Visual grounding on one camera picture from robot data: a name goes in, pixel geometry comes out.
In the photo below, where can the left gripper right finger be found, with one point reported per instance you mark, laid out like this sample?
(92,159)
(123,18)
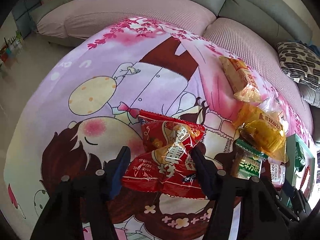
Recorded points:
(259,215)

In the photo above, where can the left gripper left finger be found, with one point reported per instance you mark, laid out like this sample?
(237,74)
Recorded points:
(61,219)

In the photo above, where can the red wafer packet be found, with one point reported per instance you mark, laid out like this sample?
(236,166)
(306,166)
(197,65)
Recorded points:
(306,179)

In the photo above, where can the red white snack packet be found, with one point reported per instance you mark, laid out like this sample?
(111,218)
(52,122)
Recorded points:
(277,171)

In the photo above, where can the green seaweed snack packet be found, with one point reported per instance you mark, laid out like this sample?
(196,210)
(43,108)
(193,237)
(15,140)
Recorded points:
(248,160)

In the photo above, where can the yellow bread packet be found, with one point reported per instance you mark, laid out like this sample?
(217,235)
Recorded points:
(262,131)

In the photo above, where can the red nice snack bag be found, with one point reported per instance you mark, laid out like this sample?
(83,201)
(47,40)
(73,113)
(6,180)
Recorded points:
(166,165)

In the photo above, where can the cream egg roll packet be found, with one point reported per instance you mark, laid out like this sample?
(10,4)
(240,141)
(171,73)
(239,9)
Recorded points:
(241,80)

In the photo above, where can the green biscuit packet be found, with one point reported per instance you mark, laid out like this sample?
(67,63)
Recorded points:
(299,157)

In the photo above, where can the clear steamed bun packet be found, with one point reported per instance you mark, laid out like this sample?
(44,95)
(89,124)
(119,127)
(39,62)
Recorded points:
(276,107)

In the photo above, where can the teal cardboard box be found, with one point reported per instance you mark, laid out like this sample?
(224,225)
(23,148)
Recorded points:
(294,177)

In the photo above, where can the pink cartoon print cloth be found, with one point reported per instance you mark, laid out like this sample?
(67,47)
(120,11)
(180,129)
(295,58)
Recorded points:
(86,109)

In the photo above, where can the grey cushion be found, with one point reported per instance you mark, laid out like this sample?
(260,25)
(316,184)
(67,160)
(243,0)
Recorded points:
(309,95)

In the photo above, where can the black white patterned pillow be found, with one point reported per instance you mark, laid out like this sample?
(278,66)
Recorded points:
(299,63)

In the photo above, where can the pink sofa seat cover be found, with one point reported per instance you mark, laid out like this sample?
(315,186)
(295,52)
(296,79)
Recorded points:
(73,22)

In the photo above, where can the grey sofa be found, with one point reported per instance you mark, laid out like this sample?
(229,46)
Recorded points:
(273,19)

